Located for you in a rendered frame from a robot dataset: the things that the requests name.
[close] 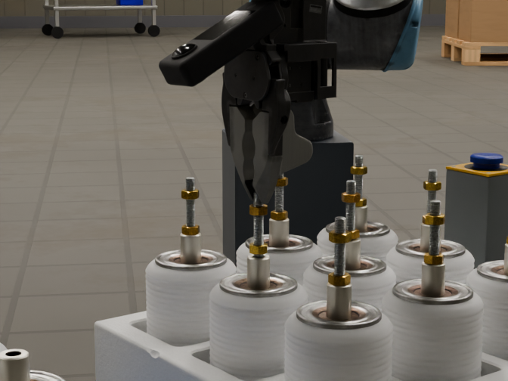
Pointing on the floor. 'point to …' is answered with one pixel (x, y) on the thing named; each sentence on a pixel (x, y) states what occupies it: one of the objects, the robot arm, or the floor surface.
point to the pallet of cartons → (475, 31)
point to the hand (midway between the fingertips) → (252, 189)
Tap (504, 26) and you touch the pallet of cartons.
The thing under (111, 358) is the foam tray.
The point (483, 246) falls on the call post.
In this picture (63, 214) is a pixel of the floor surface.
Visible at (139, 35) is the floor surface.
